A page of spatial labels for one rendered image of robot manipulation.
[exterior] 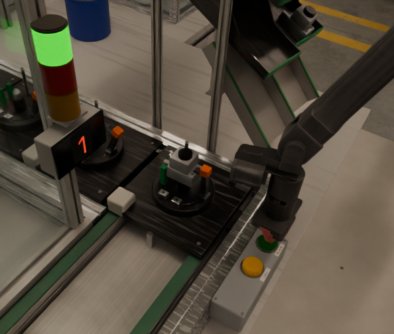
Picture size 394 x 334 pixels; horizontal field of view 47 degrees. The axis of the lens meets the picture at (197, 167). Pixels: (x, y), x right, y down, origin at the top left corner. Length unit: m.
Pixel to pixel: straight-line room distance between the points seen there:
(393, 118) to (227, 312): 2.47
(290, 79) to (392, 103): 2.09
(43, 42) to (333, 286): 0.76
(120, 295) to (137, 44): 1.09
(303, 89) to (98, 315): 0.80
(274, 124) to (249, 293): 0.46
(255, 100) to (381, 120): 2.06
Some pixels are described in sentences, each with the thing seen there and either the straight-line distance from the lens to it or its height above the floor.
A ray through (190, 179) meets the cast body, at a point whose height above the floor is 1.05.
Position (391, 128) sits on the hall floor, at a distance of 3.09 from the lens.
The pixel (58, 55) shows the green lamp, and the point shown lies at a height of 1.38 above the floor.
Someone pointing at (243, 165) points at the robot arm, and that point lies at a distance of 0.79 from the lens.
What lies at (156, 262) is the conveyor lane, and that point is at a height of 0.92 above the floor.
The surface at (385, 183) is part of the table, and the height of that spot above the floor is 0.86.
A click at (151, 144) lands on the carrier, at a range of 1.13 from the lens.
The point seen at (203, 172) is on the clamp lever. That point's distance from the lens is 0.91.
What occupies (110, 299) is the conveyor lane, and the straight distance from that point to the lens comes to 0.92.
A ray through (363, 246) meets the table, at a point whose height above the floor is 0.86.
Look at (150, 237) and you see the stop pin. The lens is 0.95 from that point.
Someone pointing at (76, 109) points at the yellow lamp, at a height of 1.28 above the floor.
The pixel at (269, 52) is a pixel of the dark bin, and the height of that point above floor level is 1.21.
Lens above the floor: 1.71
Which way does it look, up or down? 44 degrees down
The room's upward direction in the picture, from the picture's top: 5 degrees clockwise
